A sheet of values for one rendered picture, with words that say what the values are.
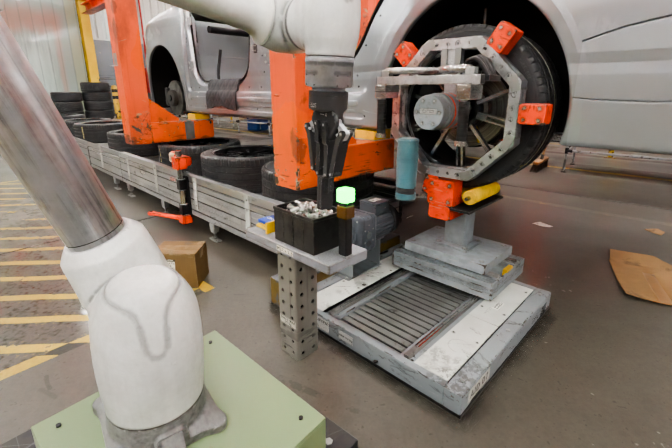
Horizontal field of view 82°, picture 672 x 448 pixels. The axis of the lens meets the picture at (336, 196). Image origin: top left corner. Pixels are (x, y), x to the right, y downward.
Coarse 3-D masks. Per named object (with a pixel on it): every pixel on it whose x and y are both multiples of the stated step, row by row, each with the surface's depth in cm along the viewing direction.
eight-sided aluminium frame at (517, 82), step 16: (432, 48) 152; (448, 48) 147; (464, 48) 143; (480, 48) 139; (416, 64) 158; (496, 64) 136; (512, 64) 137; (512, 80) 133; (400, 96) 167; (512, 96) 135; (400, 112) 169; (512, 112) 136; (400, 128) 171; (512, 128) 137; (512, 144) 138; (480, 160) 147; (496, 160) 147; (448, 176) 158; (464, 176) 153
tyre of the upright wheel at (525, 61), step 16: (448, 32) 155; (464, 32) 150; (480, 32) 146; (528, 48) 138; (528, 64) 137; (544, 64) 142; (528, 80) 138; (544, 80) 136; (528, 96) 139; (544, 96) 136; (560, 96) 148; (528, 128) 141; (544, 128) 142; (528, 144) 142; (544, 144) 152; (512, 160) 147; (528, 160) 152; (480, 176) 157; (496, 176) 152
